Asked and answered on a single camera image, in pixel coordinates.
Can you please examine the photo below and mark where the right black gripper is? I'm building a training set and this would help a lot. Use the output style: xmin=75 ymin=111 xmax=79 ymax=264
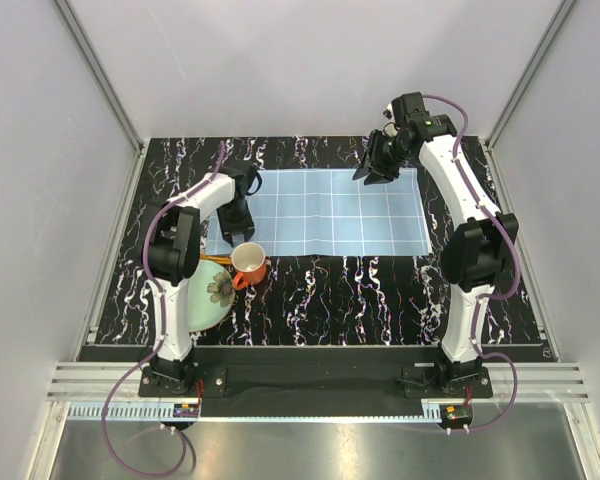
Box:
xmin=352 ymin=129 xmax=412 ymax=187

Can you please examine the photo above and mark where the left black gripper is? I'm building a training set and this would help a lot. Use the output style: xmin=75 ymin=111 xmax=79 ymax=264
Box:
xmin=218 ymin=200 xmax=255 ymax=245

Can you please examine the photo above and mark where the green floral plate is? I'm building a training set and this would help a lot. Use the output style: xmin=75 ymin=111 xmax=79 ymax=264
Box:
xmin=187 ymin=260 xmax=236 ymax=333

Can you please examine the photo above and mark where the blue checked placemat cloth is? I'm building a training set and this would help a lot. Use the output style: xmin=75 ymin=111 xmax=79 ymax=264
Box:
xmin=204 ymin=167 xmax=434 ymax=258

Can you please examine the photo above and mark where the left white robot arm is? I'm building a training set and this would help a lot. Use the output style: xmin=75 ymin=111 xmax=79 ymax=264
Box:
xmin=140 ymin=166 xmax=262 ymax=396

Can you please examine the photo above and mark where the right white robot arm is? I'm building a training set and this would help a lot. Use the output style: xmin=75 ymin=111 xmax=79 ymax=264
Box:
xmin=353 ymin=109 xmax=519 ymax=397

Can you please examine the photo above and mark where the orange mug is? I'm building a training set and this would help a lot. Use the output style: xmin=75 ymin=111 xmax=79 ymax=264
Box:
xmin=230 ymin=242 xmax=267 ymax=290

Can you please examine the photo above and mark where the orange plastic fork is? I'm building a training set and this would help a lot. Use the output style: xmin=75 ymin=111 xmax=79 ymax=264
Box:
xmin=200 ymin=255 xmax=231 ymax=265

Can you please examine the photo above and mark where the left control board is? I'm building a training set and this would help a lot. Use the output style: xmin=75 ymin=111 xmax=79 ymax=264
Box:
xmin=173 ymin=403 xmax=200 ymax=418

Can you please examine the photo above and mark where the control board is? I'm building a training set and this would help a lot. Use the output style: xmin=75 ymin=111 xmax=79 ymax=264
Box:
xmin=173 ymin=403 xmax=200 ymax=418
xmin=442 ymin=404 xmax=473 ymax=424

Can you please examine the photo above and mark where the right control board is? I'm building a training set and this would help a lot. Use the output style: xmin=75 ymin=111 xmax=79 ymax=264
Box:
xmin=442 ymin=404 xmax=473 ymax=424

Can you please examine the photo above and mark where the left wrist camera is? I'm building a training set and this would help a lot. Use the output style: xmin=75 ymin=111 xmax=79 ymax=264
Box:
xmin=232 ymin=165 xmax=262 ymax=197

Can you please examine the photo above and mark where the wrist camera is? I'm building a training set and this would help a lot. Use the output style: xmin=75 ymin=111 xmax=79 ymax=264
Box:
xmin=383 ymin=92 xmax=429 ymax=128
xmin=232 ymin=165 xmax=262 ymax=197

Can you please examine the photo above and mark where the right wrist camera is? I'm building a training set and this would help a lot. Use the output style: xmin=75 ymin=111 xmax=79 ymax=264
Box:
xmin=383 ymin=92 xmax=429 ymax=128

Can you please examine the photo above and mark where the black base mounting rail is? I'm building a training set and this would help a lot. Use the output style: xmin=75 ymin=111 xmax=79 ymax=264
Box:
xmin=139 ymin=346 xmax=493 ymax=419

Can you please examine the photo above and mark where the front aluminium rail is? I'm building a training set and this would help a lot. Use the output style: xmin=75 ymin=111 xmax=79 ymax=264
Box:
xmin=46 ymin=362 xmax=589 ymax=403

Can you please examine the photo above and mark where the right aluminium frame post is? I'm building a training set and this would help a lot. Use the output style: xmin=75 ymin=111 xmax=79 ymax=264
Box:
xmin=485 ymin=0 xmax=579 ymax=150

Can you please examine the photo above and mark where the aluminium frame post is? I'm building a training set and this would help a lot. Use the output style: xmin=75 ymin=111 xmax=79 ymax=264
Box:
xmin=50 ymin=0 xmax=144 ymax=153
xmin=485 ymin=0 xmax=579 ymax=150

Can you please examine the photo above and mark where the left aluminium frame post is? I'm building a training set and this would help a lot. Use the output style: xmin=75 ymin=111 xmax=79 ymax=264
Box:
xmin=50 ymin=0 xmax=144 ymax=153

